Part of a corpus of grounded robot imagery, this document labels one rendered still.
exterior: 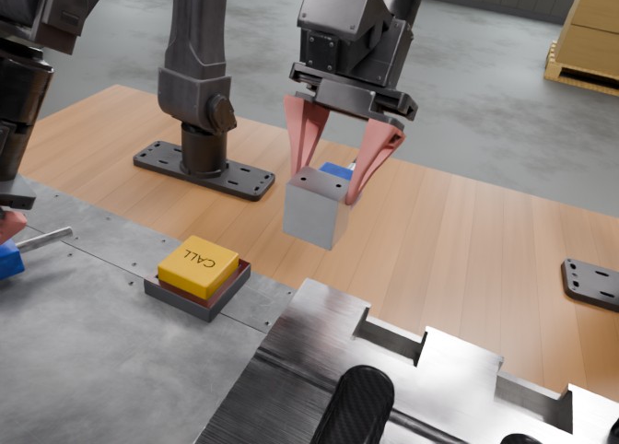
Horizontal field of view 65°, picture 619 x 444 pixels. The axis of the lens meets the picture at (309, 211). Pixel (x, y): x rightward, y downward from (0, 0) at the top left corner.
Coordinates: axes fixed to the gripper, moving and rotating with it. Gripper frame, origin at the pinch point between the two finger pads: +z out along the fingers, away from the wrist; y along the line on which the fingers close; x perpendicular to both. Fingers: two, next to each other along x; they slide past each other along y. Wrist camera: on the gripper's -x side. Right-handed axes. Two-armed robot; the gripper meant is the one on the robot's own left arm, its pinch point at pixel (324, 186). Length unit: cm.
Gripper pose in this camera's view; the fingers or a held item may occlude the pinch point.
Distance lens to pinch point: 43.3
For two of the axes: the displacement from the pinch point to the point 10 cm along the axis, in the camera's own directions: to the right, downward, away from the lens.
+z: -3.1, 9.4, 1.5
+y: 8.9, 3.4, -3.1
